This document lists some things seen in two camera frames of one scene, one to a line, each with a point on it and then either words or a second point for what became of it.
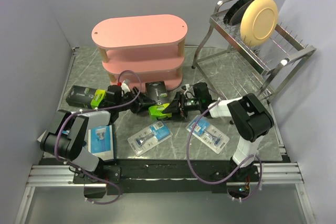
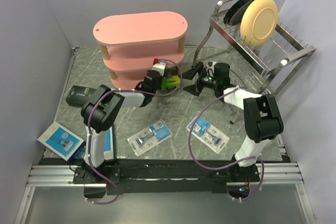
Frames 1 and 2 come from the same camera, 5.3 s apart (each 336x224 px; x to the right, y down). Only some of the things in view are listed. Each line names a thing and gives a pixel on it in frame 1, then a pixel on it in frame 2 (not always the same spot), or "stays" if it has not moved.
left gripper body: (134, 106) → (159, 83)
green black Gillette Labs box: (157, 90) → (171, 78)
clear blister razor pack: (149, 137) stays
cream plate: (259, 21) stays
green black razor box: (87, 97) stays
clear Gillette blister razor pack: (208, 133) stays
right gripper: (173, 107) → (196, 89)
